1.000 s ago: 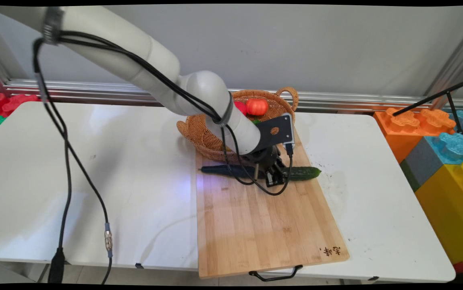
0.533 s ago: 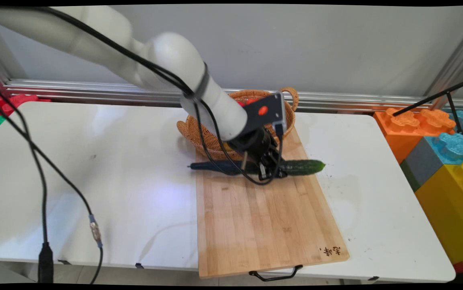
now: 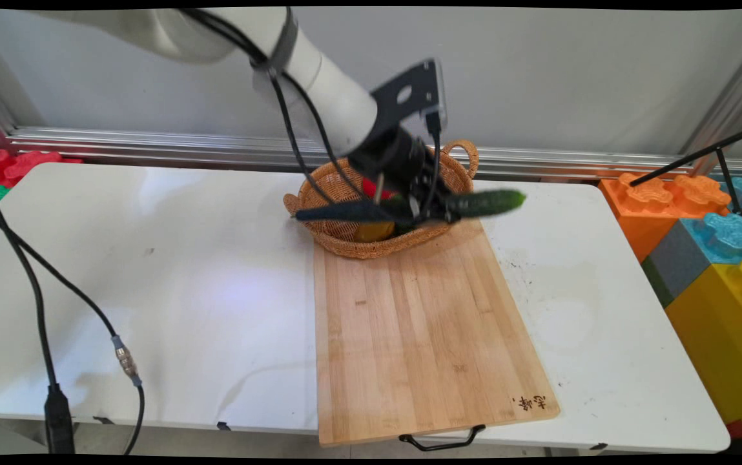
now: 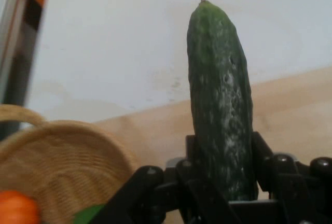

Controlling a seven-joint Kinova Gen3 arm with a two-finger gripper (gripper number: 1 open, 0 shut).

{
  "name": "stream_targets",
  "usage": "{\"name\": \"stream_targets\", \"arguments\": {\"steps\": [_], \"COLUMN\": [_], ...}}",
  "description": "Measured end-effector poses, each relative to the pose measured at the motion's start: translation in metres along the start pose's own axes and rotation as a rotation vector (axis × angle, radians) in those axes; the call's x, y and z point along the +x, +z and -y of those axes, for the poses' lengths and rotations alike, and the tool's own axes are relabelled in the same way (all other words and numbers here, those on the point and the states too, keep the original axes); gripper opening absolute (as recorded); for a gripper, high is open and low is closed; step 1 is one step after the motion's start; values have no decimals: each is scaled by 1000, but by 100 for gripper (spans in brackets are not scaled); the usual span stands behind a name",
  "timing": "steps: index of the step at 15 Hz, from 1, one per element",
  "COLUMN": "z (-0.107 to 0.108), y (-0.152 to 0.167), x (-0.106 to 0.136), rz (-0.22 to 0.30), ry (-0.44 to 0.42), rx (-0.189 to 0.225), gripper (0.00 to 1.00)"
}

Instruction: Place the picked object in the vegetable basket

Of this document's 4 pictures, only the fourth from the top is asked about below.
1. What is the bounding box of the orange toy pumpkin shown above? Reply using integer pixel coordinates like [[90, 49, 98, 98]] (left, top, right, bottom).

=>
[[0, 190, 42, 224]]

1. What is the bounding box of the woven wicker basket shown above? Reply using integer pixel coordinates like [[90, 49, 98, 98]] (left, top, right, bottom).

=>
[[0, 104, 140, 224]]

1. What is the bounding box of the aluminium rail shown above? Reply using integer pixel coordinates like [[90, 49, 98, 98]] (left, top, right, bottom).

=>
[[0, 0, 31, 105]]

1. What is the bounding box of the wooden cutting board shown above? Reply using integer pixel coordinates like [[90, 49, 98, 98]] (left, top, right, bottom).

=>
[[94, 65, 332, 224]]

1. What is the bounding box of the dark green cucumber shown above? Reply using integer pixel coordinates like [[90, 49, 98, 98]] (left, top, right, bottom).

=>
[[186, 0, 259, 202]]

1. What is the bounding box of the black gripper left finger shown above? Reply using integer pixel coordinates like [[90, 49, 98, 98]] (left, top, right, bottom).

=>
[[90, 135, 242, 224]]

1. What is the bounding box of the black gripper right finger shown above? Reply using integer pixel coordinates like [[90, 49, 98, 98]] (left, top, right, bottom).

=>
[[251, 132, 332, 224]]

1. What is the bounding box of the green toy bell pepper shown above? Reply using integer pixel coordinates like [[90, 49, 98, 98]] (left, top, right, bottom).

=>
[[73, 204, 105, 224]]

